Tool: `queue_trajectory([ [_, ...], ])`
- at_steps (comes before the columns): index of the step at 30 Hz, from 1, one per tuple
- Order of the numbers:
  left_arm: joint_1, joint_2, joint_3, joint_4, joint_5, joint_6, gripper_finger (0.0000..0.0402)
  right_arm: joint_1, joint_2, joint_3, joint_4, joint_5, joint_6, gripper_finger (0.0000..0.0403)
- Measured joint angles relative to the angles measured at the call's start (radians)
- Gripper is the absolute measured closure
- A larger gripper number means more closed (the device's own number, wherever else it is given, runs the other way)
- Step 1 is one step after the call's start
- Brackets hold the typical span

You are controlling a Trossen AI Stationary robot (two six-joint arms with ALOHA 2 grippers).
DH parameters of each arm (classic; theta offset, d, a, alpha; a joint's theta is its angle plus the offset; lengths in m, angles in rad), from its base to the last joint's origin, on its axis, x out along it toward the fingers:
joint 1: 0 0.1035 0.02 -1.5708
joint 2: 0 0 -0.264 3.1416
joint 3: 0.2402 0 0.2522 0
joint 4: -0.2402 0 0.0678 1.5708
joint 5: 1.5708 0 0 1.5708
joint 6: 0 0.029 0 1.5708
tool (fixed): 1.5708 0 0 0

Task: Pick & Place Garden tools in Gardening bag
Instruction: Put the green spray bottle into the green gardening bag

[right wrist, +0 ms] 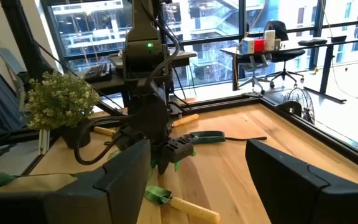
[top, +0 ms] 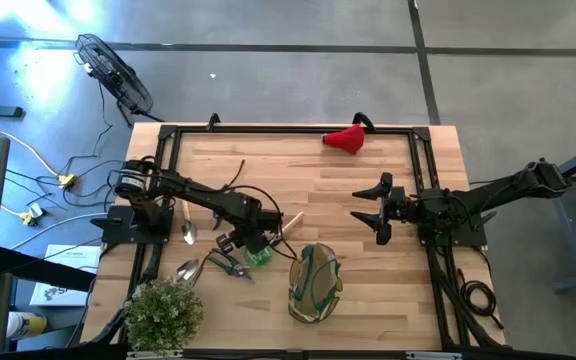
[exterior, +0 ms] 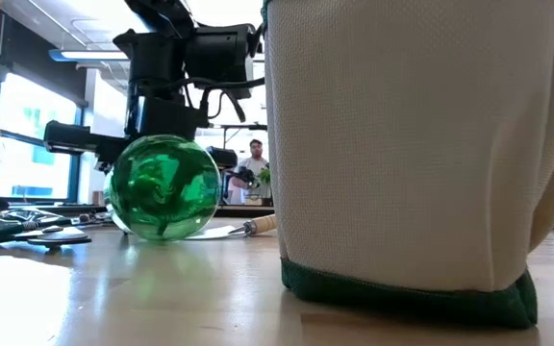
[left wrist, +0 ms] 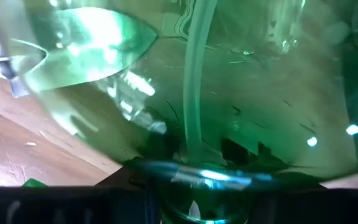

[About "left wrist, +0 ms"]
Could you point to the silver garden trowel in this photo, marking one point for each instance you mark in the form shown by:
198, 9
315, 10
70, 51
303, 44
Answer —
89, 46

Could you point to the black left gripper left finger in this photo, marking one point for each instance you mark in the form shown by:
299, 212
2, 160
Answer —
57, 205

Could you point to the green spray bottle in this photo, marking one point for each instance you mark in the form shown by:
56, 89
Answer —
244, 93

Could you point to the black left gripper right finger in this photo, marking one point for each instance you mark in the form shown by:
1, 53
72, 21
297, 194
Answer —
322, 207

